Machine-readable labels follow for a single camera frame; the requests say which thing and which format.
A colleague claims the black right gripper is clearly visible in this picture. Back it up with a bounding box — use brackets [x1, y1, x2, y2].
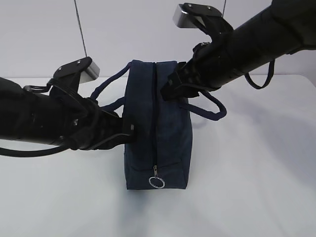
[160, 41, 222, 101]

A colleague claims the silver zipper pull ring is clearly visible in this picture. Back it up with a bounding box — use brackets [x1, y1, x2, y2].
[148, 164, 164, 190]

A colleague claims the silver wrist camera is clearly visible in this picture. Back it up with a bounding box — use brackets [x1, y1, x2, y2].
[172, 2, 234, 37]
[53, 56, 100, 84]

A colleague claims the dark navy lunch bag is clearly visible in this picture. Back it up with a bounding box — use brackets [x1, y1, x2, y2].
[91, 60, 227, 190]

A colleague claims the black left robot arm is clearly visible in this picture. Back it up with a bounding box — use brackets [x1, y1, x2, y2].
[0, 79, 136, 150]

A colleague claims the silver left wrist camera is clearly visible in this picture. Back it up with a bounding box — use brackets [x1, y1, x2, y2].
[53, 56, 100, 84]

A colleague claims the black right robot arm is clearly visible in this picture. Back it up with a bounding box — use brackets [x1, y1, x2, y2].
[161, 0, 316, 100]

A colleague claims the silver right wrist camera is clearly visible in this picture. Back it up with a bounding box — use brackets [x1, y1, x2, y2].
[172, 2, 234, 37]

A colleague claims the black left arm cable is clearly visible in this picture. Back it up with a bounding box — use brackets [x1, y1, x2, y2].
[0, 144, 72, 158]

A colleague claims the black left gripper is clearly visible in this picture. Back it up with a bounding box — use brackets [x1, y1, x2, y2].
[69, 98, 136, 151]

